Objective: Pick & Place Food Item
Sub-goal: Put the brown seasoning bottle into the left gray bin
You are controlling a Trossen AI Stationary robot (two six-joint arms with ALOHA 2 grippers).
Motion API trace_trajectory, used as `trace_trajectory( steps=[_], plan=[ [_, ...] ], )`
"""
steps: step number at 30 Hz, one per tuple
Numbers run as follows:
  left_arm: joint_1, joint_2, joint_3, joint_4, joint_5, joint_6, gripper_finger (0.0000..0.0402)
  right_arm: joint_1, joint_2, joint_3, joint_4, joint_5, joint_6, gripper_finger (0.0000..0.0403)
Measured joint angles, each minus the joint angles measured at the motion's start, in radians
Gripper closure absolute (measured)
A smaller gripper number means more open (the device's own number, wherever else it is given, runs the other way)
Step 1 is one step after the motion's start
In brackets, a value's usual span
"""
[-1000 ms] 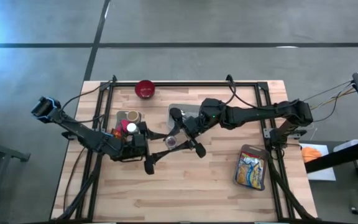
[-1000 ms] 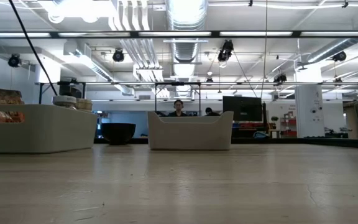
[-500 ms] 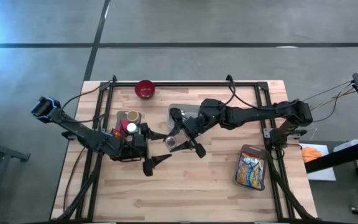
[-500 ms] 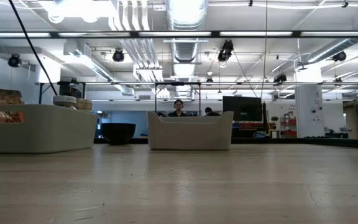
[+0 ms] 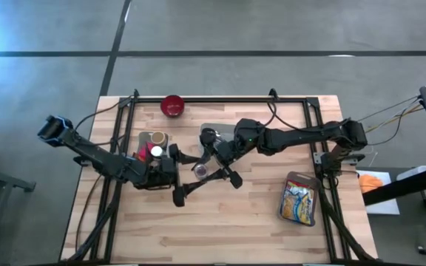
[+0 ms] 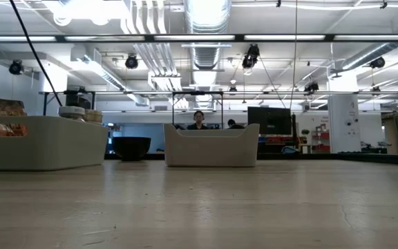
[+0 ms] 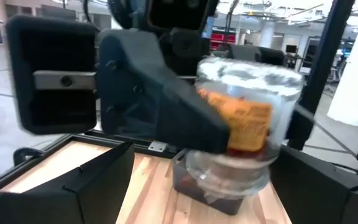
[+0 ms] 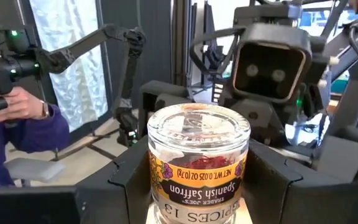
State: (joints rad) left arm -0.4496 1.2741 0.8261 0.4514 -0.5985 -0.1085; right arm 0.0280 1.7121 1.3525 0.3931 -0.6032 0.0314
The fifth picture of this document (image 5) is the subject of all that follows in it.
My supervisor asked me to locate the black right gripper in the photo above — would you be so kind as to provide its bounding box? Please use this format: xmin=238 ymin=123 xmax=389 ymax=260
xmin=193 ymin=127 xmax=244 ymax=190

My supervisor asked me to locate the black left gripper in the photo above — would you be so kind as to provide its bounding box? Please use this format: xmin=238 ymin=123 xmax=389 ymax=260
xmin=135 ymin=143 xmax=214 ymax=208

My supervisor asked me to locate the small glass spice jar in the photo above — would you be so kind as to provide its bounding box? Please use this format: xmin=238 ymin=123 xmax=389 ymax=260
xmin=194 ymin=164 xmax=209 ymax=180

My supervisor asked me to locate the blue yellow snack packet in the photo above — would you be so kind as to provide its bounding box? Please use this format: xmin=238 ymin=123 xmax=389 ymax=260
xmin=281 ymin=180 xmax=317 ymax=225

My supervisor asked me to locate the red bowl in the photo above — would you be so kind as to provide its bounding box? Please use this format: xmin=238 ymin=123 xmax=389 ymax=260
xmin=160 ymin=95 xmax=185 ymax=118

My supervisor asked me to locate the dark translucent plastic bin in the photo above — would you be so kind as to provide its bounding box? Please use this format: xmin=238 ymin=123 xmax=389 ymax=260
xmin=277 ymin=171 xmax=322 ymax=227

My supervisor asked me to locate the orange cloth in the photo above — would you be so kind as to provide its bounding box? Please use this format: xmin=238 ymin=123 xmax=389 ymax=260
xmin=359 ymin=174 xmax=384 ymax=194

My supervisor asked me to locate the white paper sheet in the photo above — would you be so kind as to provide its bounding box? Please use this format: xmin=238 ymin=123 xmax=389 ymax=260
xmin=356 ymin=170 xmax=401 ymax=216

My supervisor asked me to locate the grey metal stand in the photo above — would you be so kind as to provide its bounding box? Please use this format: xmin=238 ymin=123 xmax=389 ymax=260
xmin=0 ymin=162 xmax=37 ymax=193

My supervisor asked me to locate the black equipment stand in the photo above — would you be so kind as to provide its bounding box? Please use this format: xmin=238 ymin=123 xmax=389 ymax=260
xmin=362 ymin=80 xmax=426 ymax=259

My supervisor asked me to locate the white plastic container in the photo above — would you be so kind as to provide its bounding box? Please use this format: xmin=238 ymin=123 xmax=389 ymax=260
xmin=396 ymin=165 xmax=426 ymax=182

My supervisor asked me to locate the black table frame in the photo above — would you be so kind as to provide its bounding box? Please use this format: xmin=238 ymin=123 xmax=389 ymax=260
xmin=63 ymin=88 xmax=379 ymax=264

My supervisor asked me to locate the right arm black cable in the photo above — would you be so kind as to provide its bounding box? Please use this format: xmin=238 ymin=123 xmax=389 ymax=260
xmin=266 ymin=98 xmax=312 ymax=133

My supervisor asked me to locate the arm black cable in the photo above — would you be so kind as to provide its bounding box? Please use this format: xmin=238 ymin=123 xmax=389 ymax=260
xmin=266 ymin=98 xmax=312 ymax=133
xmin=74 ymin=96 xmax=136 ymax=147

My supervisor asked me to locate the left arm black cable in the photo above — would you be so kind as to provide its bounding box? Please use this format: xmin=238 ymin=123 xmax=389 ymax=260
xmin=74 ymin=96 xmax=136 ymax=147

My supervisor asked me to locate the coloured wire bundle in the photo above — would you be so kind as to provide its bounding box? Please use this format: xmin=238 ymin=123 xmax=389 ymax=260
xmin=356 ymin=95 xmax=421 ymax=134

